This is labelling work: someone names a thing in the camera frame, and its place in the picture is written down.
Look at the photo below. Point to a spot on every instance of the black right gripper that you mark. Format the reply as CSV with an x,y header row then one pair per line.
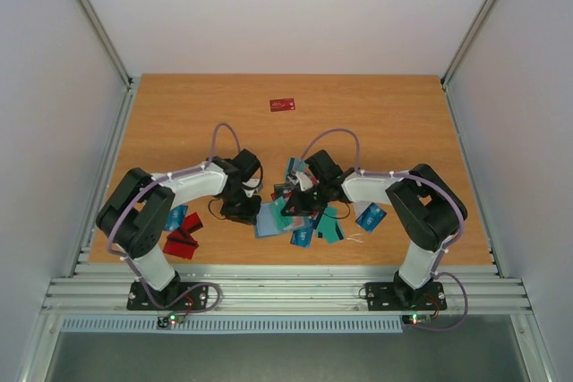
x,y
307,197

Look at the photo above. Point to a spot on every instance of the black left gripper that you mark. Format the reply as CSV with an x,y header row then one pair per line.
x,y
246,217

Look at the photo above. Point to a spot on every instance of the teal leather card holder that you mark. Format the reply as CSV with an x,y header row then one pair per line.
x,y
265,226

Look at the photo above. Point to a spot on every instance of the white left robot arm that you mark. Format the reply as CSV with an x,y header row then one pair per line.
x,y
134,216

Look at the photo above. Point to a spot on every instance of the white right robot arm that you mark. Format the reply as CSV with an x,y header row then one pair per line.
x,y
431,214

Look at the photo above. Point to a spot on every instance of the blue card centre bottom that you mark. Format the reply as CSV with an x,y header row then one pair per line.
x,y
302,237

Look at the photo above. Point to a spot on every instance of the teal card black stripe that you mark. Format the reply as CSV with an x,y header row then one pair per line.
x,y
327,226

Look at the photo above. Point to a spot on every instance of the red card left upper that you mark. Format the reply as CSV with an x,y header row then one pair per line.
x,y
190,223

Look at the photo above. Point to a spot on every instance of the red card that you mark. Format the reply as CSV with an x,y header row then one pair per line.
x,y
180,244
190,223

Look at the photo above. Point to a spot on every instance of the blue card left group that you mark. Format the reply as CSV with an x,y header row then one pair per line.
x,y
175,218

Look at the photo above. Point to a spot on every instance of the red card left lower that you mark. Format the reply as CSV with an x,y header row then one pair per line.
x,y
180,244

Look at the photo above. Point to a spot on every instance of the blue card right side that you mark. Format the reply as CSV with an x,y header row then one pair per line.
x,y
368,215

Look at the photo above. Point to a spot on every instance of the red card far table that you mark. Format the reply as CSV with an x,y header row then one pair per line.
x,y
282,105

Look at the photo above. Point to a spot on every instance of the left controller board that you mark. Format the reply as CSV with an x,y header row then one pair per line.
x,y
170,321

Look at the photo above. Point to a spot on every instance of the controller board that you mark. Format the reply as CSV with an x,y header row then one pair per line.
x,y
170,321
416,319

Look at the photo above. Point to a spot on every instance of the right controller board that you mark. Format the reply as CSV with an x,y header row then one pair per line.
x,y
416,319

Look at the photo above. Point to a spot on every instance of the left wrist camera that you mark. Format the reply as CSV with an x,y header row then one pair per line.
x,y
255,185

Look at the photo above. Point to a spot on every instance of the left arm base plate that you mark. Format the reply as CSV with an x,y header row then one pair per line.
x,y
176,297

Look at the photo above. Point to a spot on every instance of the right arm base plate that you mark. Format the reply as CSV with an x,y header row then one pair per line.
x,y
388,296

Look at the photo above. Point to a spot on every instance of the grey slotted cable duct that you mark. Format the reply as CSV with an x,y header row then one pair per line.
x,y
233,325

